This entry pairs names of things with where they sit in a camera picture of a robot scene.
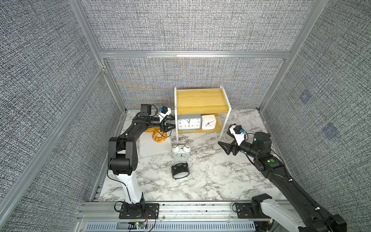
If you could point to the white rectangular tray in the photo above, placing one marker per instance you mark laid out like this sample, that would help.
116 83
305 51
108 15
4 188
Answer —
148 147

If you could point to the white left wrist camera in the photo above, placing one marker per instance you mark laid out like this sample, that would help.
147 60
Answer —
164 111

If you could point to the grey rectangular alarm clock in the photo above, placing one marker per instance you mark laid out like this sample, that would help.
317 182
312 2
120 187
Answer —
189 122

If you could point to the black twin-bell alarm clock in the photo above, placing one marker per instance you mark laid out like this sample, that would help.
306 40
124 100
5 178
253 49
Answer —
180 170

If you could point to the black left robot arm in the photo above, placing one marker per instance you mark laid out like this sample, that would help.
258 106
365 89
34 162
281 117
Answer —
122 150

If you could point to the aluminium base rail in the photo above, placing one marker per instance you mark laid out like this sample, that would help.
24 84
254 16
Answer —
201 216

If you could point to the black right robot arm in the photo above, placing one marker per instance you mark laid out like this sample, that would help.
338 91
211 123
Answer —
310 217

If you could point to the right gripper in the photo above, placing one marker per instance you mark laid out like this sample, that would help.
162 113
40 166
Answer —
230 147

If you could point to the wooden two-tier shelf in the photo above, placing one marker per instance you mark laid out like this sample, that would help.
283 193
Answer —
204 102

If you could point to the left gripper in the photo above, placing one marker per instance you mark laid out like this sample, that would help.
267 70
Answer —
164 128

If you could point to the white square alarm clock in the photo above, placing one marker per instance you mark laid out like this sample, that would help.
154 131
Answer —
208 122

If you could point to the white twin-bell alarm clock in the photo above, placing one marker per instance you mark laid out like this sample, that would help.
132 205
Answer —
181 152

